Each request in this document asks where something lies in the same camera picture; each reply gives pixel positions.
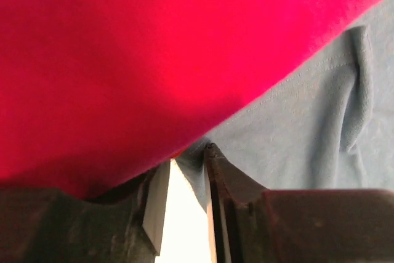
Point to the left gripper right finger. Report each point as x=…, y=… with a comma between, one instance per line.
x=251, y=223

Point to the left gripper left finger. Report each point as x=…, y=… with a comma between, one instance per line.
x=122, y=225

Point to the grey-blue t shirt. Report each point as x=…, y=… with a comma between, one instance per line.
x=327, y=125

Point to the magenta folded t shirt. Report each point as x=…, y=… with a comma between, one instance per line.
x=94, y=92

